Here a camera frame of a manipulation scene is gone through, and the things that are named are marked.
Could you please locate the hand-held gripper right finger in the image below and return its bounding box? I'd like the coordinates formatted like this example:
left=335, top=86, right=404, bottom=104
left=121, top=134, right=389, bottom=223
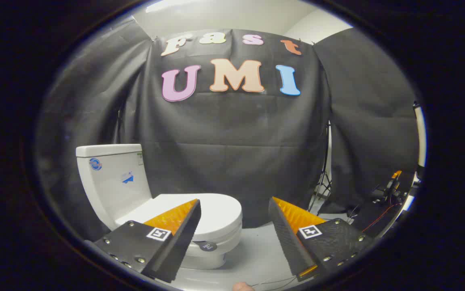
left=268, top=196, right=375, bottom=282

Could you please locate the white toilet lid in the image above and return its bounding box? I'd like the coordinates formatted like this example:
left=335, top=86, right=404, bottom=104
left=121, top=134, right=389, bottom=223
left=115, top=193, right=243, bottom=243

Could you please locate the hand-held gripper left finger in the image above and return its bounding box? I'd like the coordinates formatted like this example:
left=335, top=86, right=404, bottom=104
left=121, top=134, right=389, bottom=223
left=93, top=198, right=202, bottom=283

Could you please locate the black backdrop cloth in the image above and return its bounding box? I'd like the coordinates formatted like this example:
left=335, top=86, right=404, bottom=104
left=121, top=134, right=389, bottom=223
left=34, top=18, right=421, bottom=243

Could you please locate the red cable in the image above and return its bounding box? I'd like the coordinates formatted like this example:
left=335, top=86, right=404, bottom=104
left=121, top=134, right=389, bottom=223
left=362, top=203, right=401, bottom=233

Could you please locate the white ceramic toilet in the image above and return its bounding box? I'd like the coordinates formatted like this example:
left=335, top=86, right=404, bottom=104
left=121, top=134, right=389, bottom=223
left=76, top=144, right=243, bottom=270

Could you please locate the black device with orange tip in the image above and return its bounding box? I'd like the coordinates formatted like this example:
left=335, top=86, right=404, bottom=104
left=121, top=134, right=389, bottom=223
left=372, top=171, right=403, bottom=205

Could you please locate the black light stand tripod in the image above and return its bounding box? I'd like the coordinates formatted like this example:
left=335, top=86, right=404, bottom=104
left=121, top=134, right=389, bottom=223
left=309, top=121, right=333, bottom=213

